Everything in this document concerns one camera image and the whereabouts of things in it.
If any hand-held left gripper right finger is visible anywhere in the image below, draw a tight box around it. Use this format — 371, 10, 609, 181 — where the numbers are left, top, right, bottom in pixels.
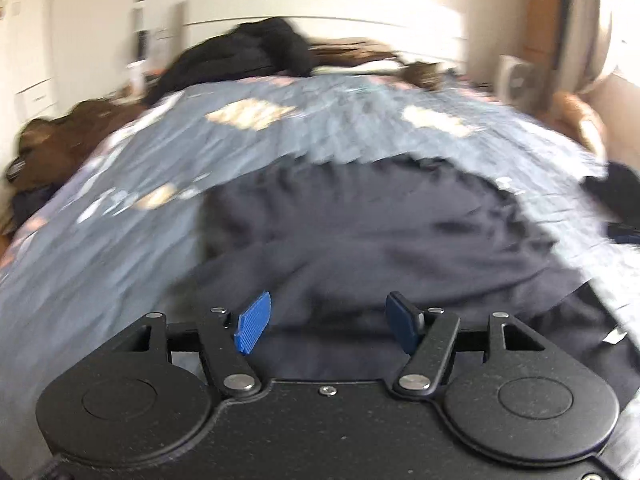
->
385, 291, 551, 398

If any beige waffle blanket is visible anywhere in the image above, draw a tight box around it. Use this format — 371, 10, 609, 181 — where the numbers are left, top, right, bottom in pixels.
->
550, 91, 609, 157

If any blue-grey printed quilt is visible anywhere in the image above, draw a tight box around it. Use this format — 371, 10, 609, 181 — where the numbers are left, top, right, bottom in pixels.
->
0, 74, 640, 463

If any black jacket pile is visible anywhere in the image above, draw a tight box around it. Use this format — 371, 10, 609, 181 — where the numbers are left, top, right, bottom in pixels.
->
145, 17, 313, 106

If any white box fan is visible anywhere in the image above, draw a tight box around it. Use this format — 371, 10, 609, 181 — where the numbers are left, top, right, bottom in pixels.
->
497, 55, 544, 112

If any tabby cat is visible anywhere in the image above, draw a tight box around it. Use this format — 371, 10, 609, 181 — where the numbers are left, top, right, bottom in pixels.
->
402, 60, 447, 89

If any white headboard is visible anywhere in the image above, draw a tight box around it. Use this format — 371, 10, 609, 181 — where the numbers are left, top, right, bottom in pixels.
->
182, 0, 468, 70

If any dark navy sweatshirt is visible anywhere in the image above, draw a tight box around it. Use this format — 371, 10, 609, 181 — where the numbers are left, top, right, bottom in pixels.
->
165, 155, 640, 391

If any brown coat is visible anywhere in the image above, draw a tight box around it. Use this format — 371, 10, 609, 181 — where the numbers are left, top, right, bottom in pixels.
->
5, 100, 147, 202

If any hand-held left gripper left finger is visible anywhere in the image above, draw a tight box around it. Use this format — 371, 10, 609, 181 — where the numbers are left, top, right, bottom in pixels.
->
120, 291, 272, 398

